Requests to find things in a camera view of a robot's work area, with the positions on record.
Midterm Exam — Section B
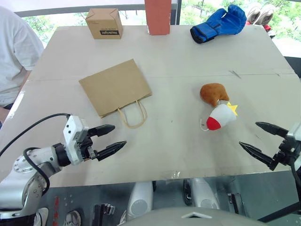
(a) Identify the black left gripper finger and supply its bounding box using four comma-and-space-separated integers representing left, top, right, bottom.
87, 124, 116, 138
93, 140, 127, 162

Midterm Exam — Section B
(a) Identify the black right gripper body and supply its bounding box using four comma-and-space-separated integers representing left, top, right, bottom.
269, 138, 297, 171

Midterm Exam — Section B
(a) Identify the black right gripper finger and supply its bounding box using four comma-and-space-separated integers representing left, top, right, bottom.
255, 121, 290, 139
238, 141, 275, 168

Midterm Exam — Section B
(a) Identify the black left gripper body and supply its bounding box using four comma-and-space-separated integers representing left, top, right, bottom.
75, 131, 99, 163

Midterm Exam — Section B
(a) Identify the brown plush toy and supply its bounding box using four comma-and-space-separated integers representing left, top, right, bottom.
200, 83, 230, 105

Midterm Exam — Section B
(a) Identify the silver right robot leg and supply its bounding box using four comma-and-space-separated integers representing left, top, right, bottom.
183, 178, 221, 211

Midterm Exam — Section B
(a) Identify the white sneaker on floor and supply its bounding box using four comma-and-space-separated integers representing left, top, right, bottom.
65, 210, 82, 226

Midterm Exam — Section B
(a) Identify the grey robot torso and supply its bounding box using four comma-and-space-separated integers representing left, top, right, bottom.
121, 207, 275, 226

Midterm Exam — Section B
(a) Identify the small brown cardboard box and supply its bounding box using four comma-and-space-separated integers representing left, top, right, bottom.
85, 8, 123, 40

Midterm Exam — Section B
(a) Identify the white sneakers pair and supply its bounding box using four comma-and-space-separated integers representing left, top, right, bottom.
246, 2, 276, 31

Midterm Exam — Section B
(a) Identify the person in white t-shirt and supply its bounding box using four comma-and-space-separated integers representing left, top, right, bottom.
0, 6, 45, 129

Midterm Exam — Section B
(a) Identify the blue boxing glove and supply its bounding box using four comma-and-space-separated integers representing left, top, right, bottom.
190, 4, 247, 44

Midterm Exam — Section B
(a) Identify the tall red-brown box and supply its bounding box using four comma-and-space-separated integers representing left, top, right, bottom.
144, 0, 172, 36

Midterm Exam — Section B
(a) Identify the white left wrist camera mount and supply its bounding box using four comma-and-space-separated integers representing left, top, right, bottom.
63, 114, 89, 165

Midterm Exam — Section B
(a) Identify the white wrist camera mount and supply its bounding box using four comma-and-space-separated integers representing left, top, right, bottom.
285, 122, 301, 153
63, 114, 89, 165

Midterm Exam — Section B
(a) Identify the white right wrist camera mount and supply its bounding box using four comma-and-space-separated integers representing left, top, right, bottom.
285, 122, 301, 153

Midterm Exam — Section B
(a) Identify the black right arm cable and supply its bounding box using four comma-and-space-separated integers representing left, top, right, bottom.
290, 157, 301, 196

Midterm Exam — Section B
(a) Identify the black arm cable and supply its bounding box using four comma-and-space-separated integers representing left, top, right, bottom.
0, 113, 71, 196
290, 157, 301, 196

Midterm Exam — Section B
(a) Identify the brown paper bag with handles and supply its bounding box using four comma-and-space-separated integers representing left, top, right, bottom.
79, 58, 153, 129

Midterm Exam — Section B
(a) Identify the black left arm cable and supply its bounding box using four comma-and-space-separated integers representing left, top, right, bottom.
0, 113, 71, 196

